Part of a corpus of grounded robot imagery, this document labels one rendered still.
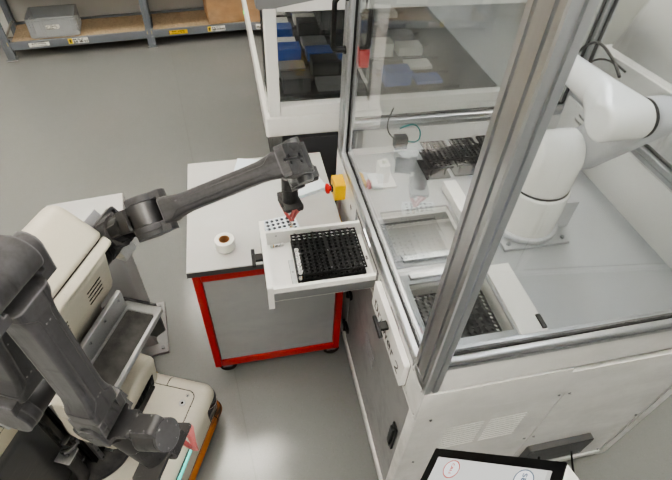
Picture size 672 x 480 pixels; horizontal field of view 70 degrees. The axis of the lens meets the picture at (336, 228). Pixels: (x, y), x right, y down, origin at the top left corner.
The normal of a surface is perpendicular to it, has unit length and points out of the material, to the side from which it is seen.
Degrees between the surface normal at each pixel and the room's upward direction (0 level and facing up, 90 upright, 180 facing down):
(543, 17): 90
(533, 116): 90
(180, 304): 0
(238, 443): 0
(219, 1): 88
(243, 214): 0
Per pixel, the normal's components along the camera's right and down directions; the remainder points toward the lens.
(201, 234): 0.04, -0.71
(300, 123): 0.21, 0.70
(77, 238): 0.69, -0.41
